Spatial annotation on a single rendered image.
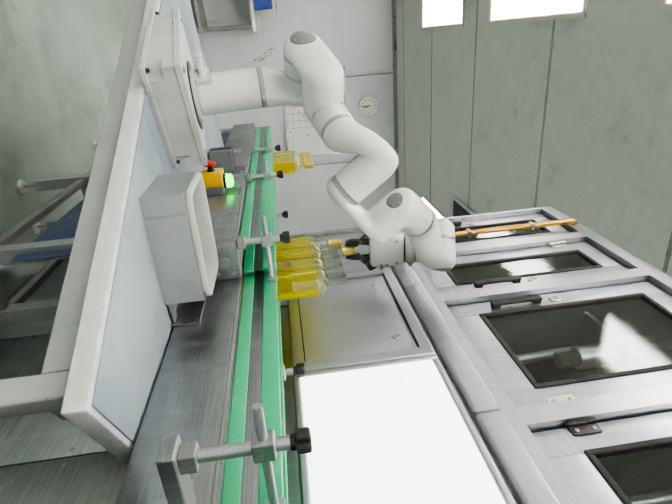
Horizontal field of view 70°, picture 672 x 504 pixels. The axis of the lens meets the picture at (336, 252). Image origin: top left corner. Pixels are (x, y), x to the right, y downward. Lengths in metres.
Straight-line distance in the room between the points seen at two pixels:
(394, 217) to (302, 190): 6.29
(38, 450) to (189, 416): 0.48
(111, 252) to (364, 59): 6.52
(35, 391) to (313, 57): 0.81
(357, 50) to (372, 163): 6.12
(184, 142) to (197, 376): 0.56
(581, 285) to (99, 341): 1.33
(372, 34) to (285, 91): 5.99
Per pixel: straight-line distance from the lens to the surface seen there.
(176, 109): 1.14
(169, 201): 0.93
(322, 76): 1.08
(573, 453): 1.08
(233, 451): 0.60
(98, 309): 0.75
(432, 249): 1.22
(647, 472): 1.09
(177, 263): 0.97
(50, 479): 1.14
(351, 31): 7.13
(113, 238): 0.82
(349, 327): 1.29
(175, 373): 0.91
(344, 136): 1.05
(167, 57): 1.12
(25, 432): 1.28
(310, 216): 7.48
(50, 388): 0.76
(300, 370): 1.03
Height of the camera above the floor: 1.01
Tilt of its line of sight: 5 degrees up
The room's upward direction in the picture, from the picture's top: 83 degrees clockwise
